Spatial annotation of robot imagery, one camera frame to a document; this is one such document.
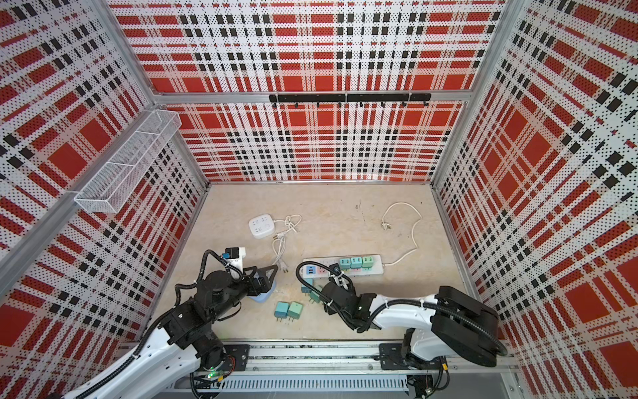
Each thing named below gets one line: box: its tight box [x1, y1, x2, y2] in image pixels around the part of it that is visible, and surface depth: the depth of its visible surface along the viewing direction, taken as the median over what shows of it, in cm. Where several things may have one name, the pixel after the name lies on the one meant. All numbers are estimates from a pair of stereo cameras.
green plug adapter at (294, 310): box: [286, 300, 304, 323], surface depth 84 cm
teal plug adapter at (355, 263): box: [350, 256, 363, 271], surface depth 88 cm
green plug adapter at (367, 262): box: [361, 256, 374, 270], surface depth 89 cm
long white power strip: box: [301, 254, 385, 280], surface depth 90 cm
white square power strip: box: [248, 213, 276, 240], surface depth 104 cm
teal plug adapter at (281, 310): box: [274, 300, 290, 323], surface depth 84 cm
